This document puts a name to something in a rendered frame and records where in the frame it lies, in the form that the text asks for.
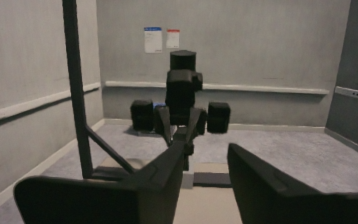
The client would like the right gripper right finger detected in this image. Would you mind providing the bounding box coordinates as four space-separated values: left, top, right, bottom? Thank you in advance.
227 143 358 224

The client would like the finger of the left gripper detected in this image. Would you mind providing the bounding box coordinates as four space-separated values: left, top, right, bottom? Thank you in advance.
185 106 206 145
154 105 171 145

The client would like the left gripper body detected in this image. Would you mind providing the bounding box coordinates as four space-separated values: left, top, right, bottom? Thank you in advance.
130 97 231 133

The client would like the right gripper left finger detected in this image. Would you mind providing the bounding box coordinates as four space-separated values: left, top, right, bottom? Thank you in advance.
13 141 184 224

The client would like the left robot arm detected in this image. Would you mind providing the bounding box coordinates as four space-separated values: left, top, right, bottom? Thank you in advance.
165 50 203 171

